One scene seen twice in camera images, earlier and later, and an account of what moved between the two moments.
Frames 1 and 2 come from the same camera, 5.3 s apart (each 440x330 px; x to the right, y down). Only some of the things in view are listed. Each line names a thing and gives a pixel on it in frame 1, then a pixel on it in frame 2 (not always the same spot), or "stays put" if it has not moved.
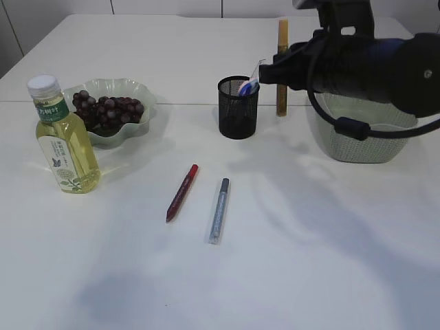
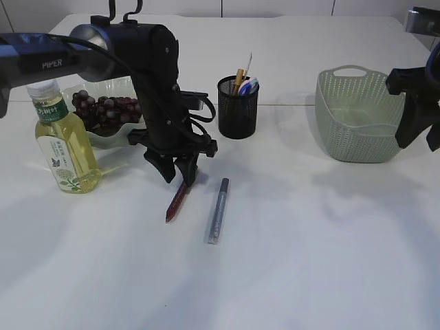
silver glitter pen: (218, 212) stays put
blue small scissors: (249, 87) stays put
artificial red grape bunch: (104, 114) stays put
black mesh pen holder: (237, 112) stays put
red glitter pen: (181, 193) stays put
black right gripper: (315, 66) -> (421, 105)
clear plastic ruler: (256, 73) -> (249, 64)
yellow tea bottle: (62, 139) stays put
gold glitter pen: (282, 44) -> (239, 75)
